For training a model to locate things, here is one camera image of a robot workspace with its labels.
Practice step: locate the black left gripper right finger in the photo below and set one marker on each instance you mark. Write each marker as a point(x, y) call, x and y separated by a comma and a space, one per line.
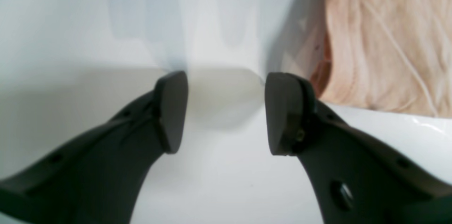
point(357, 179)

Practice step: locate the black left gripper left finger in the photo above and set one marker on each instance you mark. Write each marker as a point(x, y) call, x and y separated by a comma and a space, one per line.
point(96, 177)

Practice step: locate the peach pink T-shirt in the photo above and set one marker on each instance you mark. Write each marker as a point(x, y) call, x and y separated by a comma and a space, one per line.
point(392, 56)

